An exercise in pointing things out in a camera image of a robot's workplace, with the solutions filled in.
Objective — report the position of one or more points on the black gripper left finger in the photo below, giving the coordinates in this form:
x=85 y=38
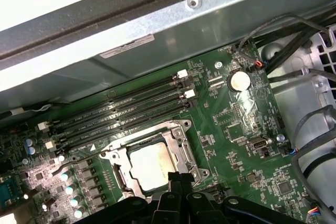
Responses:
x=168 y=208

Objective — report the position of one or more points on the black and grey PC case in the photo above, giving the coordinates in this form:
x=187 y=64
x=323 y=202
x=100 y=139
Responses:
x=183 y=37

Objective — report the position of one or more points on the round coin cell battery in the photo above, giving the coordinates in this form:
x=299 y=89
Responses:
x=239 y=81

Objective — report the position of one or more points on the silver metal drive cage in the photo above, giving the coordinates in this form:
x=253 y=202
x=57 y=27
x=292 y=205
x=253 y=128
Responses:
x=323 y=58

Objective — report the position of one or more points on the green motherboard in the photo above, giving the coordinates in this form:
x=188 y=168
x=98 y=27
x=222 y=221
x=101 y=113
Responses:
x=223 y=119

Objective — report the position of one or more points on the metal socket cover frame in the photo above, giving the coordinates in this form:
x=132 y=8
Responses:
x=178 y=155

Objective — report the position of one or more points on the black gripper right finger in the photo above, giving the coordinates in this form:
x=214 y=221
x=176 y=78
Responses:
x=202 y=208

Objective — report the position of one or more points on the silver topped CPU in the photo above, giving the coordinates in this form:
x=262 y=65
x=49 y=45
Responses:
x=149 y=166

